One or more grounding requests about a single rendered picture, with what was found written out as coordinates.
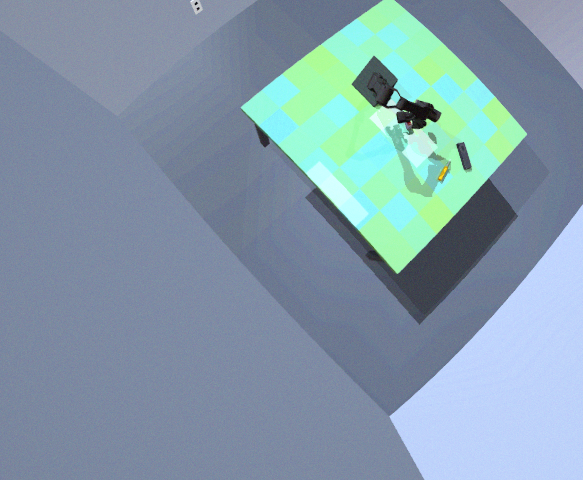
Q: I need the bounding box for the yellow-handled screwdriver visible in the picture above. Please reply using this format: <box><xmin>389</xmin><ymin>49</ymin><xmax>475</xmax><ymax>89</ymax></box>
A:
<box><xmin>437</xmin><ymin>163</ymin><xmax>449</xmax><ymax>181</ymax></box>

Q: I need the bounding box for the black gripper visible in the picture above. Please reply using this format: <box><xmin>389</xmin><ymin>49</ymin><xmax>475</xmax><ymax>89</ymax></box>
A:
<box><xmin>396</xmin><ymin>111</ymin><xmax>416</xmax><ymax>124</ymax></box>

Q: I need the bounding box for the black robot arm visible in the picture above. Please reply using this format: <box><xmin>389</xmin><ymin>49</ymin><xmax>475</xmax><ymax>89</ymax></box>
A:
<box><xmin>366</xmin><ymin>72</ymin><xmax>442</xmax><ymax>130</ymax></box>

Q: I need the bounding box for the black flat bar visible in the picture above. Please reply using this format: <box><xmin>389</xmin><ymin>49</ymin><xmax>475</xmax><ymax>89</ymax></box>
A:
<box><xmin>456</xmin><ymin>142</ymin><xmax>472</xmax><ymax>170</ymax></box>

